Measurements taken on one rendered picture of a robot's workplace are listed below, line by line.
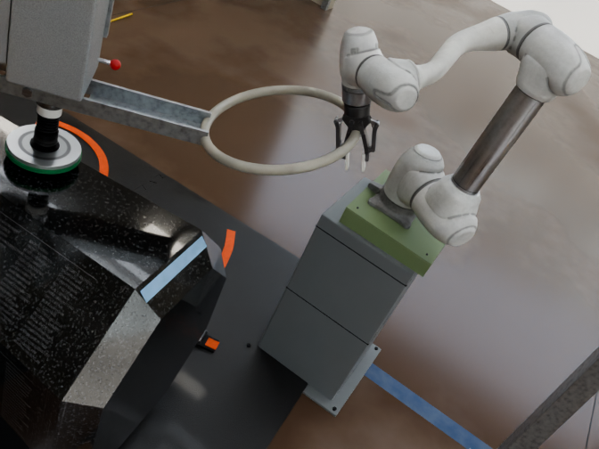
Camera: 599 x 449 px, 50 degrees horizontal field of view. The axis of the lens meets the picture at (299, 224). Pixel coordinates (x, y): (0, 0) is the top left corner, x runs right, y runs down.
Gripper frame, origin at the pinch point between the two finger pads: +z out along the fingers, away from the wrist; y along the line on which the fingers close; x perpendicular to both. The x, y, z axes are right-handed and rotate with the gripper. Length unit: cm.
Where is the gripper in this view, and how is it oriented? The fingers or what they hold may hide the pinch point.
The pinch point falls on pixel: (355, 159)
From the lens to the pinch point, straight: 197.5
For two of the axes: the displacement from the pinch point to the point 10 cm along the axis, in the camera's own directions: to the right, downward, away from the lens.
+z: 0.3, 7.7, 6.4
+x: -2.3, 6.3, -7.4
